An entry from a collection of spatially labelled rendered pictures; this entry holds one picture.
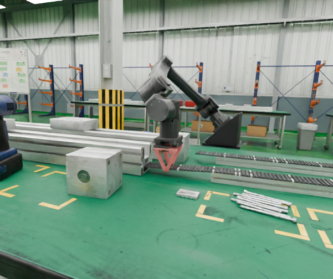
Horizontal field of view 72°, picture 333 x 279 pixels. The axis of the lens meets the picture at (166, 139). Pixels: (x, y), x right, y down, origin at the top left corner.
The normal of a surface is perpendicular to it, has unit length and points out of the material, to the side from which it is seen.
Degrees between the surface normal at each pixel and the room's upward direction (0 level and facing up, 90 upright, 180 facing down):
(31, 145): 90
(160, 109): 90
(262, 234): 0
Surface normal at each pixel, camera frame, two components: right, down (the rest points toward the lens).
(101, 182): -0.21, 0.17
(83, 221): 0.04, -0.98
